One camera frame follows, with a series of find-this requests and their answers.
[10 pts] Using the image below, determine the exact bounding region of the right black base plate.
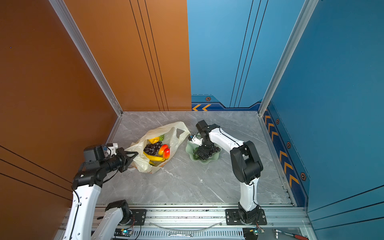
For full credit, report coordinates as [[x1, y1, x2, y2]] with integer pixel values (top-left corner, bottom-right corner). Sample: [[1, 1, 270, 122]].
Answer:
[[225, 208, 268, 226]]

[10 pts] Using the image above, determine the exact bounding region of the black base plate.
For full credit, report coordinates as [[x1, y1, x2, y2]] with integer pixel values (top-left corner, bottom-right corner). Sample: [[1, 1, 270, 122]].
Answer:
[[225, 208, 268, 226], [118, 209, 147, 227]]

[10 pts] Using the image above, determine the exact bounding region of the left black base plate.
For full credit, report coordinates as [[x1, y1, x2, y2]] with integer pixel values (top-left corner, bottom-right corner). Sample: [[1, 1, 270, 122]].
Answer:
[[118, 209, 147, 227]]

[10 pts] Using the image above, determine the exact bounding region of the red orange mango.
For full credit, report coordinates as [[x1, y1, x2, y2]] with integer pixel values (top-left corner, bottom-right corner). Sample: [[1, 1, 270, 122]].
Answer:
[[163, 148, 171, 160]]

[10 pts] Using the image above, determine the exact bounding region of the red yellow mango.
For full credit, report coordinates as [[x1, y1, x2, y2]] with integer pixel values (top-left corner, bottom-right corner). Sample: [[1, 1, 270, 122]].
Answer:
[[158, 145, 169, 156]]

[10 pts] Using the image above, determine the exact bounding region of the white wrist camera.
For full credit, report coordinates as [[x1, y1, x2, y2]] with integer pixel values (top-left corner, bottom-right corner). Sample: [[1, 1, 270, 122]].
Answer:
[[106, 143, 119, 156], [188, 135, 203, 146]]

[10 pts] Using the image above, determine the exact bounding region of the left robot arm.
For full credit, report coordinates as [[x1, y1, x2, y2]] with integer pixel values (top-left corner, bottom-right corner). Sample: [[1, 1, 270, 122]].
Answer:
[[63, 145, 138, 240]]

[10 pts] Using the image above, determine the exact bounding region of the light green fruit plate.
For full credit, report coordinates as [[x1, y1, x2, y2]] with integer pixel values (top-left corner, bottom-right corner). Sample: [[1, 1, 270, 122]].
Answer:
[[186, 141, 222, 164]]

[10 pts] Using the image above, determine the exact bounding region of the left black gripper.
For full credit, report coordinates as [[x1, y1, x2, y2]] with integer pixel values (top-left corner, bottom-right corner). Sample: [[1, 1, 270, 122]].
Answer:
[[101, 148, 138, 175]]

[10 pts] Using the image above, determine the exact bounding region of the green circuit board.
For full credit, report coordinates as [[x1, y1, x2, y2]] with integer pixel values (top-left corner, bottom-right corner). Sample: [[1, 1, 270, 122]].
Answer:
[[113, 228, 133, 239]]

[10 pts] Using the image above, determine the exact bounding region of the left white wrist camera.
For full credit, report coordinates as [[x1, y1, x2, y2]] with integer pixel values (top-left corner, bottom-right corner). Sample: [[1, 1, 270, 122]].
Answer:
[[106, 143, 119, 156]]

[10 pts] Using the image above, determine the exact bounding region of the dark purple grape bunch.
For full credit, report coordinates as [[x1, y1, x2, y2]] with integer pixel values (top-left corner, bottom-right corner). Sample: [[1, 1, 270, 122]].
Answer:
[[144, 142, 163, 156]]

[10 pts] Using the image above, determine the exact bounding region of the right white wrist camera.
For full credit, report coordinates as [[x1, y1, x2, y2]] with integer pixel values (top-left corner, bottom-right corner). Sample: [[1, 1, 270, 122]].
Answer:
[[188, 135, 203, 146]]

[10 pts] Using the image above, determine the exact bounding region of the silver wrench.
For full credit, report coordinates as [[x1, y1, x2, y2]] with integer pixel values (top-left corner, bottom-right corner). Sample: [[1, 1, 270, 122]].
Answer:
[[167, 232, 195, 238]]

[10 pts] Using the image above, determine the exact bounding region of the yellow banana bunch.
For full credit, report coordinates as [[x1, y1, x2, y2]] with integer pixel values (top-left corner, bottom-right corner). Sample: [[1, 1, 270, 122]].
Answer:
[[143, 152, 166, 163]]

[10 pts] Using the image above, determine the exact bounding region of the red handled tool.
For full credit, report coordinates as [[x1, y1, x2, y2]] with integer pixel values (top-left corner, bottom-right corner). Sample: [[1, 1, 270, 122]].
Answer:
[[274, 229, 309, 240]]

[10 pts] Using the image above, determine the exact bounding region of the yellow lemon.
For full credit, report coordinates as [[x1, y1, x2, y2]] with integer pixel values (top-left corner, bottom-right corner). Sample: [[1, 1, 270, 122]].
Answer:
[[149, 137, 161, 144]]

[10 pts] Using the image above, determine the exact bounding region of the small right circuit board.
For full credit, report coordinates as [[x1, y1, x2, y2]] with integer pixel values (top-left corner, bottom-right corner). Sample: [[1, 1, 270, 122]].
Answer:
[[243, 228, 265, 240]]

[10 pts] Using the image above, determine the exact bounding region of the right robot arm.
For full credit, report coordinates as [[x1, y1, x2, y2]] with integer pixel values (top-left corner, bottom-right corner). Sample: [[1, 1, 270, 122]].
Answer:
[[189, 120, 267, 226]]

